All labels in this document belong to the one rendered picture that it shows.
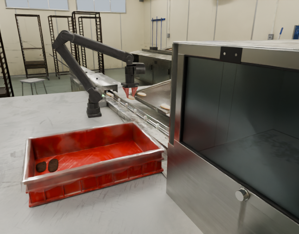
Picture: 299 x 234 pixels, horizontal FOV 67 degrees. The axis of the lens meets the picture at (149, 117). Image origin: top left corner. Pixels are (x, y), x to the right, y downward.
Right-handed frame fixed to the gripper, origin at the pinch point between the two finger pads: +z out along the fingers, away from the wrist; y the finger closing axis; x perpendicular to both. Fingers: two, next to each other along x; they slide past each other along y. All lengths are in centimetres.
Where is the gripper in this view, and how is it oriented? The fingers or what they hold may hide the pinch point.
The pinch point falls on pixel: (130, 96)
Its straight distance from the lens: 149.0
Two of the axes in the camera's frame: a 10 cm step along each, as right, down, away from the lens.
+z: 0.1, 9.4, 3.5
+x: -4.8, -3.0, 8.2
